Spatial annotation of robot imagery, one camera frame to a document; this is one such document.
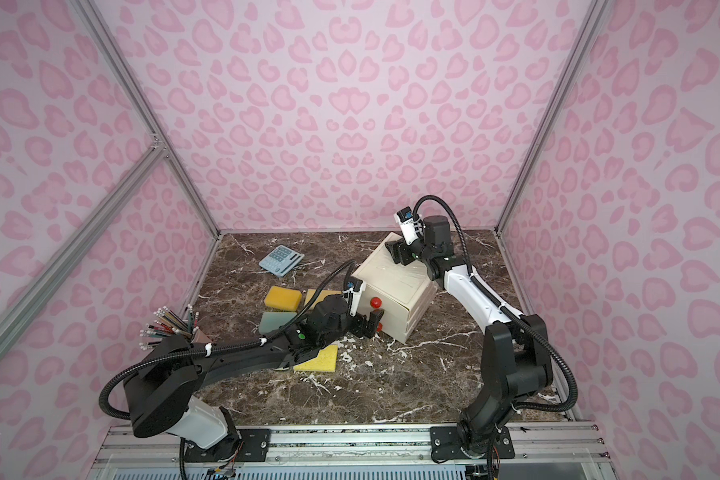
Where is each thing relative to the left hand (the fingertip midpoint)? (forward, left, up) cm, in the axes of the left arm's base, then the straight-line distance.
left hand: (373, 305), depth 81 cm
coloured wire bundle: (-3, +56, -3) cm, 56 cm away
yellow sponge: (+12, +31, -15) cm, 36 cm away
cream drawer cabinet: (0, -8, +6) cm, 10 cm away
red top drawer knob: (-1, -1, +3) cm, 3 cm away
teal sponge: (+3, +32, -14) cm, 35 cm away
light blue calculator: (+27, +33, -14) cm, 45 cm away
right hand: (+18, -8, +5) cm, 21 cm away
